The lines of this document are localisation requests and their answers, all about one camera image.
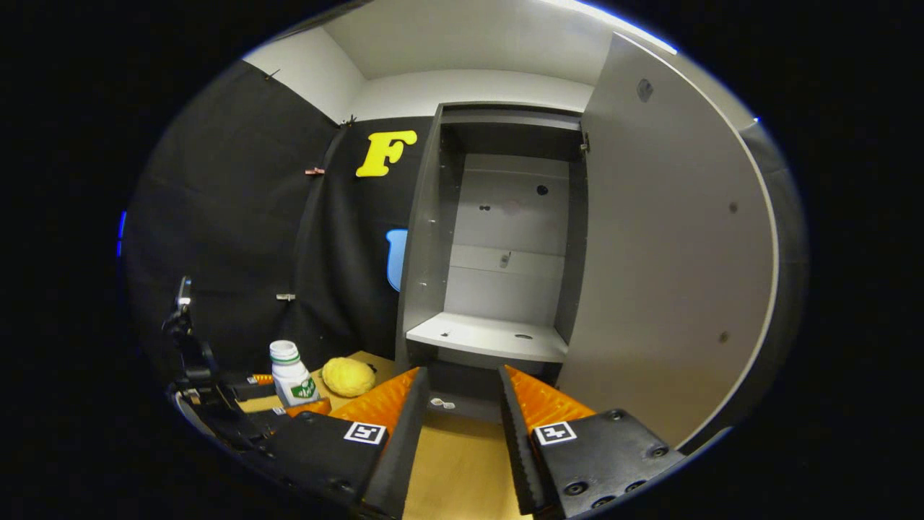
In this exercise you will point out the grey cabinet shelf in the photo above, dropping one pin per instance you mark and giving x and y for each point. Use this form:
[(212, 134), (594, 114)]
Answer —
[(484, 336)]

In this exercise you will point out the dark grey cabinet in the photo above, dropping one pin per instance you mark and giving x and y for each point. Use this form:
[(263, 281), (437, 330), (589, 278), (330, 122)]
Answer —
[(426, 253)]

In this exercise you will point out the yellow plush toy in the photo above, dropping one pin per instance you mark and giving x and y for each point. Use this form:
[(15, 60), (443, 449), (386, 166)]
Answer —
[(348, 377)]

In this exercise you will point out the beige cabinet door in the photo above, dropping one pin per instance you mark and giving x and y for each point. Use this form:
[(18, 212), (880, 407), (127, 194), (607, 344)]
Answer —
[(664, 253)]

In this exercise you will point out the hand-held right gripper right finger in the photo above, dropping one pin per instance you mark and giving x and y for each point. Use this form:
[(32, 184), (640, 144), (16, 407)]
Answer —
[(520, 448)]

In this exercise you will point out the black backdrop cloth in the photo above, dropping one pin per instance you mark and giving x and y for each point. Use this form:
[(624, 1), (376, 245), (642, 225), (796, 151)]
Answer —
[(238, 217)]

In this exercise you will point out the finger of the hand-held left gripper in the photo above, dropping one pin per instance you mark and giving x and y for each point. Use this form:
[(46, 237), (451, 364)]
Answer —
[(307, 409), (253, 390)]

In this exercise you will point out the long ceiling light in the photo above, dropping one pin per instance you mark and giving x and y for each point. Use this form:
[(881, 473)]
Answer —
[(613, 18)]

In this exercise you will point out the white bottle green label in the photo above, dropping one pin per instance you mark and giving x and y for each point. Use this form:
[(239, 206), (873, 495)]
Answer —
[(292, 375)]

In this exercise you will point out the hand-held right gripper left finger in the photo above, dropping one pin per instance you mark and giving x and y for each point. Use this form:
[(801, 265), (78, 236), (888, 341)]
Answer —
[(401, 448)]

